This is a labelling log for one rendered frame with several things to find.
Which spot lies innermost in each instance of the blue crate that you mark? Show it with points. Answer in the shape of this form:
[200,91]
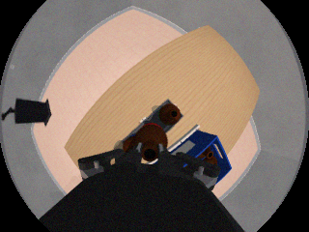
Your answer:
[198,142]

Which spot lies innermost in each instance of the brown bottle with green label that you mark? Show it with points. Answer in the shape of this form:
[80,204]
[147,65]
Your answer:
[169,114]

